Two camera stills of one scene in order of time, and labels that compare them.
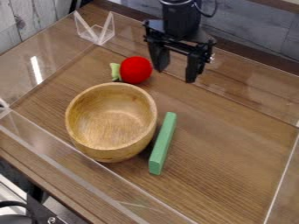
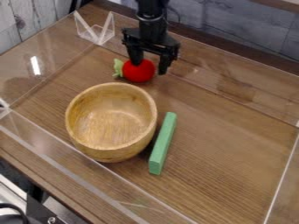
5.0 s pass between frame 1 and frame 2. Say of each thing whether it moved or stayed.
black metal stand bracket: stayed
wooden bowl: stayed
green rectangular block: stayed
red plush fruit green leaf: moved
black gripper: moved
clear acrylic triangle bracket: stayed
